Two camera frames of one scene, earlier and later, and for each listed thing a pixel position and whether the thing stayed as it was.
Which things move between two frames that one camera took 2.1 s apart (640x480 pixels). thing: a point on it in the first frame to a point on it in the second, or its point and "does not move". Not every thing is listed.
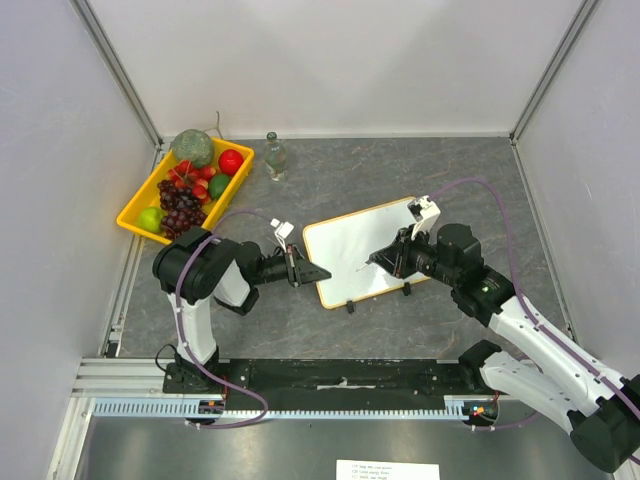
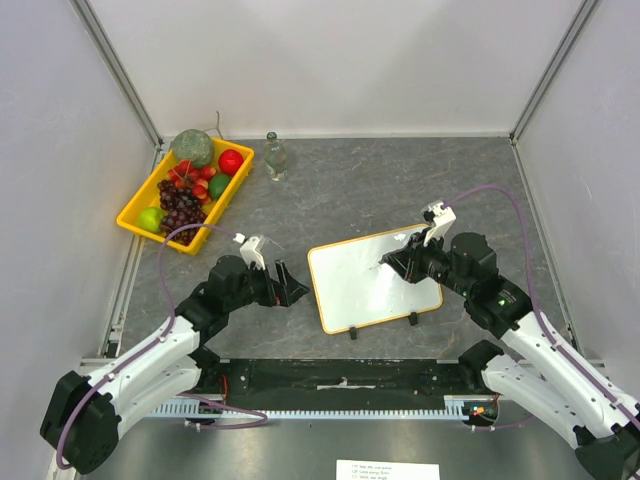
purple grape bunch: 180,209 does not move
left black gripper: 299,270 to 283,294
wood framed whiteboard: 343,245 to 355,290
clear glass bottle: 275,156 does not move
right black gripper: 400,256 does not move
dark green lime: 217,184 does not move
